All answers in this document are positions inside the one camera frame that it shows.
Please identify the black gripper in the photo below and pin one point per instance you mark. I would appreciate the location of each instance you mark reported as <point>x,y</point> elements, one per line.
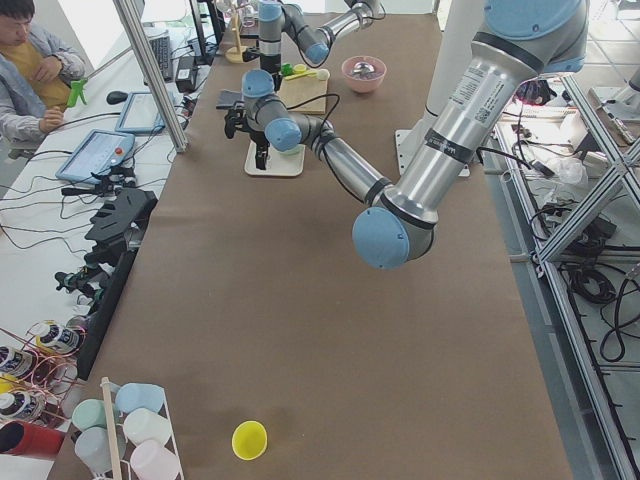
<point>259,138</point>

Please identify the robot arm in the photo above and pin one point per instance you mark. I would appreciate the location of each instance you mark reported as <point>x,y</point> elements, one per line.
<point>314,43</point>
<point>489,49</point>

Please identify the large pink bowl with ice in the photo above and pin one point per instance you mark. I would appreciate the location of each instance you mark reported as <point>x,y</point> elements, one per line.
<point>364,85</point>

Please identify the grey folded cloth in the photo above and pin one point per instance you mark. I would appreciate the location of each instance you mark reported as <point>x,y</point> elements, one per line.
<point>228,99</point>

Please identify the bamboo cutting board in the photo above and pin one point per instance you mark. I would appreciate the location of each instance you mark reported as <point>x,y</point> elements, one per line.
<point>304,95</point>

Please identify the cream rabbit tray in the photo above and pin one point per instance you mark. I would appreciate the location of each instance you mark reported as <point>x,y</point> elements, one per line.
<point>277,165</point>

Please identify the wooden cup tree stand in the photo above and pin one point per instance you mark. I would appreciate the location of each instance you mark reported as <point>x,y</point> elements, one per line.
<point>234,8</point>

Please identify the black power adapter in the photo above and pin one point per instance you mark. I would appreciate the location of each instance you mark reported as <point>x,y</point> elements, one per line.
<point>186,74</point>

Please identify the yellow plastic toy knife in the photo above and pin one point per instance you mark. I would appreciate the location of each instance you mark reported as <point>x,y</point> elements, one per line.
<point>307,73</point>

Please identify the green toy lime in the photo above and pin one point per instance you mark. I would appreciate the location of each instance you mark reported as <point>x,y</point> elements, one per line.
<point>287,70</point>

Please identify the blue teach pendant far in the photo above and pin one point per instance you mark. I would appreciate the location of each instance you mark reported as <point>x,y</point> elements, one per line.
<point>139,115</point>

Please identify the blue teach pendant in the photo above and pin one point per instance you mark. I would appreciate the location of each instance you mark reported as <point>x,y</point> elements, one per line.
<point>139,115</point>
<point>95,156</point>

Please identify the white toy garlic bulb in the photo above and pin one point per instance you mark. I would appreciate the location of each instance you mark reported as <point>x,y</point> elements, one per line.
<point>322,74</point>

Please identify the black keyboard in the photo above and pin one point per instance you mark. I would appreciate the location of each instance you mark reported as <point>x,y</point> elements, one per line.
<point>161,49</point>

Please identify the black computer mouse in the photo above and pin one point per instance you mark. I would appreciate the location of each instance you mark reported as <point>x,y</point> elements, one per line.
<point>116,97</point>

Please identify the metal ice scoop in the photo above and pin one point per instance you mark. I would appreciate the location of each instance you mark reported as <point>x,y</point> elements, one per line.
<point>363,69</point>

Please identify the blue teach pendant near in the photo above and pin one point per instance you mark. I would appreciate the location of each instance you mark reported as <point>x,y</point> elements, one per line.
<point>95,156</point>

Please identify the black slotted holder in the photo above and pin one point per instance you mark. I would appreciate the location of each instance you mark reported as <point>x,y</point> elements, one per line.
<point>131,206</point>

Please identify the green clamp tool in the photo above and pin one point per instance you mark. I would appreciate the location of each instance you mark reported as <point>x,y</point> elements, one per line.
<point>77,92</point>

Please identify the seated person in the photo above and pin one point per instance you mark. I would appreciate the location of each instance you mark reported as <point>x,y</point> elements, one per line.
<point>37,68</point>

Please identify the blue plastic cup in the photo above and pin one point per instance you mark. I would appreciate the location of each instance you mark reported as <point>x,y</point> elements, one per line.
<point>132,396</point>

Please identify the white plastic cup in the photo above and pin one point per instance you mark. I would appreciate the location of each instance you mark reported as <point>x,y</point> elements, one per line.
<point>142,424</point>

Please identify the yellow plastic cup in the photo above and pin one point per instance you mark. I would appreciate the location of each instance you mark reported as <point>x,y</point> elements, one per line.
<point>249,440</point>

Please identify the green plastic cup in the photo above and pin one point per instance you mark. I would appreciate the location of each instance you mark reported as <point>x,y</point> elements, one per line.
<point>89,413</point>

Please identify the pink plastic cup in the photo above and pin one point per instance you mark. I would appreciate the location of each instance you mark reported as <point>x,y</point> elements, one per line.
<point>150,460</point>

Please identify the grey plastic cup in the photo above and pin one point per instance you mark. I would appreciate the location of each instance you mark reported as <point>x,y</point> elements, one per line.
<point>92,448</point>

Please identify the red cylinder can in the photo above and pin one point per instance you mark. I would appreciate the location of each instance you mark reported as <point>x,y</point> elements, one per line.
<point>30,440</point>

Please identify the aluminium frame post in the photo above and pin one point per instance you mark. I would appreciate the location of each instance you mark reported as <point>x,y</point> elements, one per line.
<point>132,25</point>

